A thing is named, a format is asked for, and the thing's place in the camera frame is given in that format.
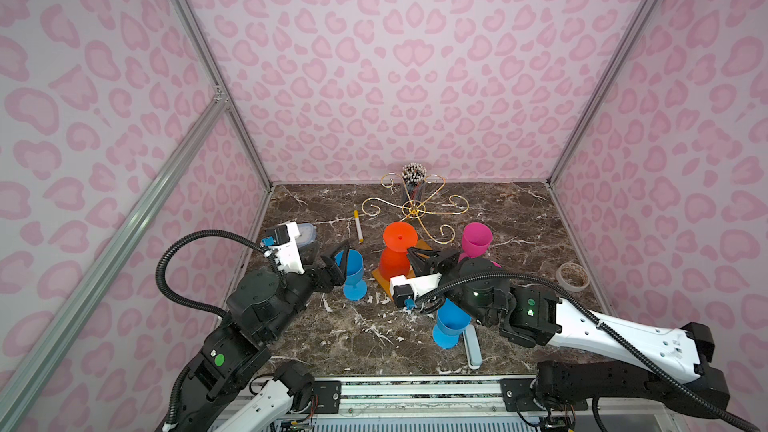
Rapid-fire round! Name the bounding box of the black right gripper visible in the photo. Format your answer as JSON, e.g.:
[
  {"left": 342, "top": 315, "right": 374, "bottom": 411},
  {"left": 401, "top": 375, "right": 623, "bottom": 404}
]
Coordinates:
[{"left": 402, "top": 246, "right": 495, "bottom": 325}]

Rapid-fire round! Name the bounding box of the blue wine glass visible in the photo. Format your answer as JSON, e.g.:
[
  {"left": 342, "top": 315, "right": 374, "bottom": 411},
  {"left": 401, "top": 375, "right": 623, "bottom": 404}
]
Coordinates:
[
  {"left": 343, "top": 249, "right": 368, "bottom": 301},
  {"left": 432, "top": 300, "right": 472, "bottom": 349}
]

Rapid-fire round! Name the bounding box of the blue wine glass front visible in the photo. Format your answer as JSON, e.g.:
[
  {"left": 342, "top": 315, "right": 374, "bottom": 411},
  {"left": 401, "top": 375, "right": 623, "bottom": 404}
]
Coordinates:
[{"left": 432, "top": 300, "right": 472, "bottom": 349}]

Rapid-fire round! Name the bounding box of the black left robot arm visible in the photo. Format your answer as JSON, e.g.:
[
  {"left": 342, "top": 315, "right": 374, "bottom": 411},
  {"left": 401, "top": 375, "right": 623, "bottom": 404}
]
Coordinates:
[{"left": 155, "top": 229, "right": 350, "bottom": 431}]

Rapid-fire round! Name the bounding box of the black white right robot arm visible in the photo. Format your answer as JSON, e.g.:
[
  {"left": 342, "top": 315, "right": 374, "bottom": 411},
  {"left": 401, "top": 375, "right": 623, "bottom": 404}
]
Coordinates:
[{"left": 390, "top": 247, "right": 730, "bottom": 420}]

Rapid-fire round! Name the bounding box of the red wine glass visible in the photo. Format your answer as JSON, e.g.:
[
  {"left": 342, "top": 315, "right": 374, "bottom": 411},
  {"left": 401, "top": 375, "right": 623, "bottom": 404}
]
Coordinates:
[{"left": 379, "top": 222, "right": 419, "bottom": 280}]

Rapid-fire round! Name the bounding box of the orange wooden rack base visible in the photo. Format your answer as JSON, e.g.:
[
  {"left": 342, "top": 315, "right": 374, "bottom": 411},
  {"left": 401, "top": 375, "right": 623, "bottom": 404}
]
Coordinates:
[{"left": 372, "top": 239, "right": 432, "bottom": 299}]

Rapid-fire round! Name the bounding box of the light blue alarm clock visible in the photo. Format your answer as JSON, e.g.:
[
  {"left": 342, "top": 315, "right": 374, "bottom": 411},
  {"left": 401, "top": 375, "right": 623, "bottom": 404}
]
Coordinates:
[{"left": 296, "top": 223, "right": 317, "bottom": 250}]

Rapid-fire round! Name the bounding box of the white yellow marker pen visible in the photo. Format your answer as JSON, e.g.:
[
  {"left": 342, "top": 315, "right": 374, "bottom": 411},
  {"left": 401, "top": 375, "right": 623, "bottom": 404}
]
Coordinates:
[{"left": 353, "top": 210, "right": 364, "bottom": 244}]

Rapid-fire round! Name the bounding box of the clear cup of pencils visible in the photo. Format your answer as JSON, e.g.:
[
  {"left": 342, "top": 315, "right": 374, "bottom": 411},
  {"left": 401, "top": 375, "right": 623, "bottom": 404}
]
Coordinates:
[{"left": 401, "top": 162, "right": 427, "bottom": 203}]

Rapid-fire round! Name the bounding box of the white blue case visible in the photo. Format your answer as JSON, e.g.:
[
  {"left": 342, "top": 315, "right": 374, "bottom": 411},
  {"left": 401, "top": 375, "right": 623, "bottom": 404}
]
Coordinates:
[{"left": 462, "top": 325, "right": 483, "bottom": 370}]

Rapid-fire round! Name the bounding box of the roll of tape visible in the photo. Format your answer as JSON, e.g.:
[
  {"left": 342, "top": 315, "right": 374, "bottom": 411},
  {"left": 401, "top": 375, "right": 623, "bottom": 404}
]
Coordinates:
[{"left": 555, "top": 262, "right": 590, "bottom": 292}]

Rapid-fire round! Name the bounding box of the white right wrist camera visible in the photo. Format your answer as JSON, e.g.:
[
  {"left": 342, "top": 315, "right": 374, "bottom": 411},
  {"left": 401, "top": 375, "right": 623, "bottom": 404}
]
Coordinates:
[{"left": 391, "top": 274, "right": 442, "bottom": 309}]

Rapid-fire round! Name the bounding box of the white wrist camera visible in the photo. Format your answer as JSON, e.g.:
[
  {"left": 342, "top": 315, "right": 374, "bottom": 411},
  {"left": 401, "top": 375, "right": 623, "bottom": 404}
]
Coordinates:
[
  {"left": 391, "top": 274, "right": 442, "bottom": 309},
  {"left": 261, "top": 222, "right": 305, "bottom": 275}
]

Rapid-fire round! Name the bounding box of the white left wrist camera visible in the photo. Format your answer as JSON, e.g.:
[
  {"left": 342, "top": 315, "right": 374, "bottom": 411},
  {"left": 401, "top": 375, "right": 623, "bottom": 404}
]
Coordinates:
[{"left": 261, "top": 222, "right": 305, "bottom": 275}]

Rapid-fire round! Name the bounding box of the gold wire glass rack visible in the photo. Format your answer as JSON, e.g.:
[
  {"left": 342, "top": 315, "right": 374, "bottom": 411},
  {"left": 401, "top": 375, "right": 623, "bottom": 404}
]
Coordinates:
[{"left": 359, "top": 173, "right": 470, "bottom": 245}]

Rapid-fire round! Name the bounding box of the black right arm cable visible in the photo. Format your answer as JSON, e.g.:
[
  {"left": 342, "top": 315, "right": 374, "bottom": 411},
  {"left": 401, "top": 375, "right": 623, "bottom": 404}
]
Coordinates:
[{"left": 413, "top": 271, "right": 763, "bottom": 432}]

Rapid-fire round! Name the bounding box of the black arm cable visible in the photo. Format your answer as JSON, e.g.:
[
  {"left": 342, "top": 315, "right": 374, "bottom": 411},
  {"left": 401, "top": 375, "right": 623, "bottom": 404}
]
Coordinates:
[
  {"left": 413, "top": 271, "right": 763, "bottom": 432},
  {"left": 155, "top": 229, "right": 268, "bottom": 432}
]

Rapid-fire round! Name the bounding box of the aluminium front rail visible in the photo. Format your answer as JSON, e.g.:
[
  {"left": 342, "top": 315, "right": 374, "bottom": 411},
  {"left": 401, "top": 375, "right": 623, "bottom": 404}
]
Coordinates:
[{"left": 161, "top": 374, "right": 685, "bottom": 427}]

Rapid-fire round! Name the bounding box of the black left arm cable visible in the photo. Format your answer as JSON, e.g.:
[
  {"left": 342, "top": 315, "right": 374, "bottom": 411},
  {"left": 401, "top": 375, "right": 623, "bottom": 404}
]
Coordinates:
[{"left": 155, "top": 229, "right": 268, "bottom": 432}]

